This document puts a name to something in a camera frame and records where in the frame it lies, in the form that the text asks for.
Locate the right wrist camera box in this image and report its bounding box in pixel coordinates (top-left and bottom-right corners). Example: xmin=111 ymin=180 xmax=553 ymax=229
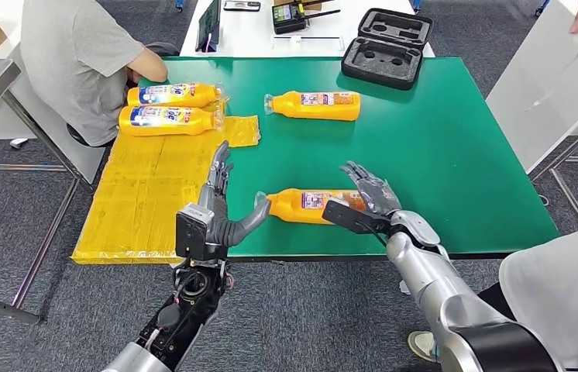
xmin=322 ymin=198 xmax=394 ymax=238

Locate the white table with metal legs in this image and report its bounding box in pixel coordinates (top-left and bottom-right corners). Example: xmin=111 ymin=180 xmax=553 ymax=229
xmin=486 ymin=0 xmax=578 ymax=229

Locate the orange detergent bottle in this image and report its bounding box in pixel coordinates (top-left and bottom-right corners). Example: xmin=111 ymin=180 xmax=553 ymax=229
xmin=126 ymin=81 xmax=229 ymax=109
xmin=263 ymin=91 xmax=362 ymax=122
xmin=118 ymin=105 xmax=225 ymax=138
xmin=253 ymin=188 xmax=372 ymax=226

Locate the white flat strip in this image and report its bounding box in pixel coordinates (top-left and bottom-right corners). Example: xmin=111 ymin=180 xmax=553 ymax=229
xmin=271 ymin=35 xmax=346 ymax=52

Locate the black foam case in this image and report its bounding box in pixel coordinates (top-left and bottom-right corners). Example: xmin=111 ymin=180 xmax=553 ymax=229
xmin=341 ymin=7 xmax=435 ymax=92

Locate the standing person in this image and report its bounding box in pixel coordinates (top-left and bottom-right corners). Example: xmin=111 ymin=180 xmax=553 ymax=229
xmin=407 ymin=212 xmax=578 ymax=372

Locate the white sneaker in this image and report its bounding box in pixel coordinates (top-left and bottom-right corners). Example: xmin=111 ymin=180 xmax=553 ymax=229
xmin=407 ymin=331 xmax=442 ymax=364

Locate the black tablet on stand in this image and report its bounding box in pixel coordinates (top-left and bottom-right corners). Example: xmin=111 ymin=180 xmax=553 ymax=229
xmin=194 ymin=0 xmax=222 ymax=53

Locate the black stool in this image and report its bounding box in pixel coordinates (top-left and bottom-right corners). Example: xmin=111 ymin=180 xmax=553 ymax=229
xmin=65 ymin=122 xmax=108 ymax=149

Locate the yellow plastic sheet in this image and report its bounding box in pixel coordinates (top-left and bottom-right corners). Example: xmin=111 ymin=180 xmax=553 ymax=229
xmin=71 ymin=100 xmax=262 ymax=265

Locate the seated person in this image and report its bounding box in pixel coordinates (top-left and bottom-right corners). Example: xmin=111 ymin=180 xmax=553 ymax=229
xmin=19 ymin=0 xmax=181 ymax=148

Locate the white controller cord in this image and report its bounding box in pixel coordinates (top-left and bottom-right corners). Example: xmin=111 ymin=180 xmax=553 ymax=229
xmin=522 ymin=46 xmax=578 ymax=112

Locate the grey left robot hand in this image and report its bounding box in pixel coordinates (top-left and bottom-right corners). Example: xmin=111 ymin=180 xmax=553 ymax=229
xmin=196 ymin=140 xmax=272 ymax=253

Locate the black radio with antenna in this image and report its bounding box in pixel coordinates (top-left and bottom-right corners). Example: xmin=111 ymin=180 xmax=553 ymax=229
xmin=272 ymin=0 xmax=342 ymax=36

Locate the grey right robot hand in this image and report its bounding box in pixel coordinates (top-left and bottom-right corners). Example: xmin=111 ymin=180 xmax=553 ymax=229
xmin=340 ymin=160 xmax=403 ymax=217

